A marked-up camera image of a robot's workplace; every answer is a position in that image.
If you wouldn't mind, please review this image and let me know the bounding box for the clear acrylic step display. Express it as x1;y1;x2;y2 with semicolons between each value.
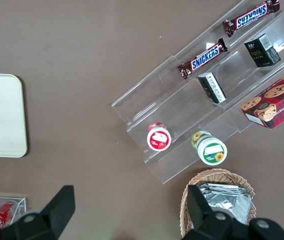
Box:
111;0;284;185

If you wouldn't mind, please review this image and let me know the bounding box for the light wicker basket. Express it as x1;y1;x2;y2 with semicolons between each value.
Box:
179;167;257;238

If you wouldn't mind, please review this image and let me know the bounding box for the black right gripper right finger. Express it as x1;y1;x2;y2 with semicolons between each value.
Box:
181;184;251;240

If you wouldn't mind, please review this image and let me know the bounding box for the red cola bottle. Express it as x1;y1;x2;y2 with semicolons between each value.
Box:
0;201;19;230

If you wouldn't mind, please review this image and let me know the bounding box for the red cookie box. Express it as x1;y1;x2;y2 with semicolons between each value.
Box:
240;63;284;129

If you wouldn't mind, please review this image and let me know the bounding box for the Snickers bar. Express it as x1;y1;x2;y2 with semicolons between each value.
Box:
177;37;229;80
222;0;281;38

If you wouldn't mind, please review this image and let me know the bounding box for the stack of foil trays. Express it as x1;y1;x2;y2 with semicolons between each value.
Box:
198;182;254;226

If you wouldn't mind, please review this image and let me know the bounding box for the red lid cup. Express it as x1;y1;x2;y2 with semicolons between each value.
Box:
146;121;172;152

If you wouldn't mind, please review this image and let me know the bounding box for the green lid cup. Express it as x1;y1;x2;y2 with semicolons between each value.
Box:
190;130;228;166

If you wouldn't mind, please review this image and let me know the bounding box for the small black box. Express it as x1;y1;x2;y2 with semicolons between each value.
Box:
243;33;282;68
197;71;227;105

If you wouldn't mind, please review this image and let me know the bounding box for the clear acrylic bottle rack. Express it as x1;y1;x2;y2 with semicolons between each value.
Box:
0;191;27;230

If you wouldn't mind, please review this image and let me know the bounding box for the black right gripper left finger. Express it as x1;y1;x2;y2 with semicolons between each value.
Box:
0;184;76;240

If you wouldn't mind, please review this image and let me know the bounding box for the beige plastic tray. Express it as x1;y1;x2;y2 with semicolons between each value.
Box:
0;73;28;159

